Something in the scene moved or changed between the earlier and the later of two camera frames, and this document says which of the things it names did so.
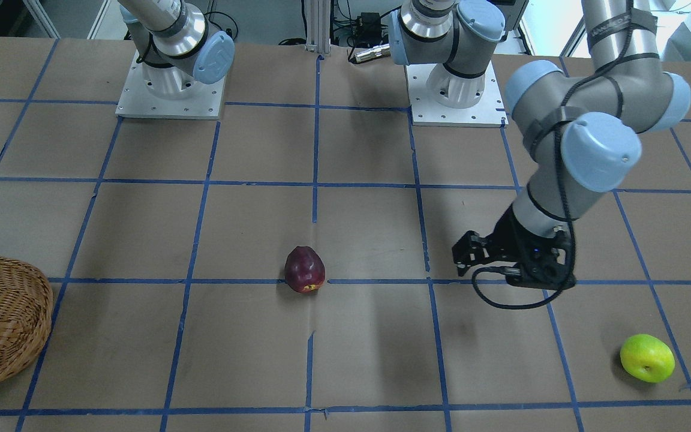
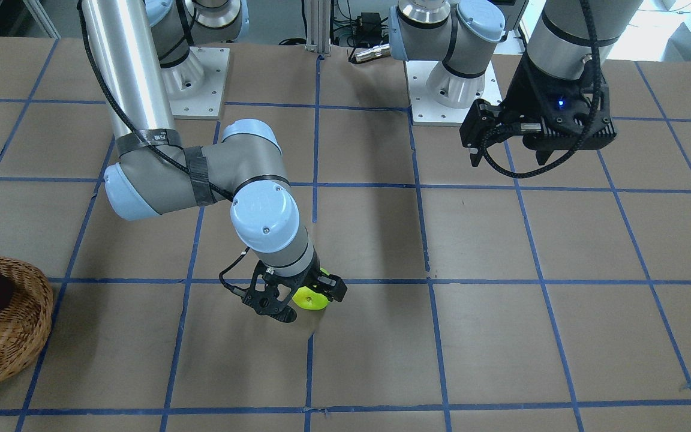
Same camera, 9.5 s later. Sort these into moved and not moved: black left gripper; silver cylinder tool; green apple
Moved: black left gripper; green apple
Not moved: silver cylinder tool
